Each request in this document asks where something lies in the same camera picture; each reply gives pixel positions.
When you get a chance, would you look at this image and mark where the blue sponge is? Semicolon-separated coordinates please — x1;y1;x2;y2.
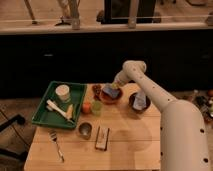
102;85;119;99

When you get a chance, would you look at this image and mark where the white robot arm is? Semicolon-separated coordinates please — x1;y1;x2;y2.
114;60;211;171

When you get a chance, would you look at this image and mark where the red bowl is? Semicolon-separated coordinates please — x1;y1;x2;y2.
100;87;123;104

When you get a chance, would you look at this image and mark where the light blue cup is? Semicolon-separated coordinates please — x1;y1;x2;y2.
133;93;146;110

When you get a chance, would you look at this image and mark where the green plastic cup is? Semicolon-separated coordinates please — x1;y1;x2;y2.
91;101;102;116

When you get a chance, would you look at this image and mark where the orange fruit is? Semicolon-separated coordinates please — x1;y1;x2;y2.
82;102;91;114

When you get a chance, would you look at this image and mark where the white cup in tray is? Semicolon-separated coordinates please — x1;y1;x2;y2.
55;84;70;102

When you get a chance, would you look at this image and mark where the small metal cup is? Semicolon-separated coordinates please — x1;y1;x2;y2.
78;122;92;140

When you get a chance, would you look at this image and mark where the brown rectangular box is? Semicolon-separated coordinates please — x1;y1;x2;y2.
95;126;110;151

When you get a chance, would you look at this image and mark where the green plastic tray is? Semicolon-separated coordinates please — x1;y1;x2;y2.
32;81;87;129

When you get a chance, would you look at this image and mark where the silver fork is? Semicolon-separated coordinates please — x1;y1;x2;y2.
49;130;65;163

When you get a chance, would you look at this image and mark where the black office chair base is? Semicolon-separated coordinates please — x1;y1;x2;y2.
0;108;29;163

